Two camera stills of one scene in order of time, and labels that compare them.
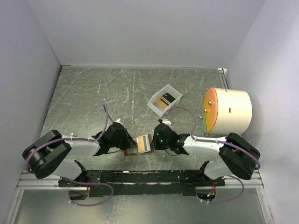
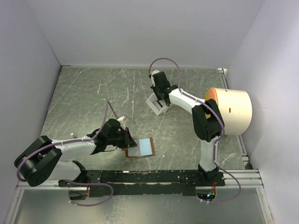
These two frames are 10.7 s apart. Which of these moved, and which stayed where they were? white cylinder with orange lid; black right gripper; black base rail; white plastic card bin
Moved: black right gripper
Stayed: white plastic card bin; white cylinder with orange lid; black base rail
